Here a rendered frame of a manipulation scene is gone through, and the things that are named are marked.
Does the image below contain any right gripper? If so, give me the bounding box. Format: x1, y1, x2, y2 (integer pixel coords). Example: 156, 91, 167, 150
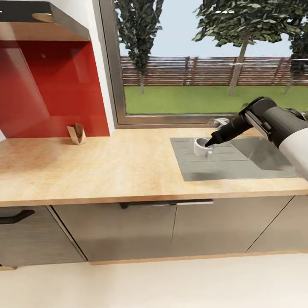
205, 121, 242, 147

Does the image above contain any coffee cup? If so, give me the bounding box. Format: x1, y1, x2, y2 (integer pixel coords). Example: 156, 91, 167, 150
194, 138, 214, 160

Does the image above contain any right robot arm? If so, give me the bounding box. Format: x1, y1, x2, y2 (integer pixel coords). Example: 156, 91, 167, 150
205, 96, 308, 181

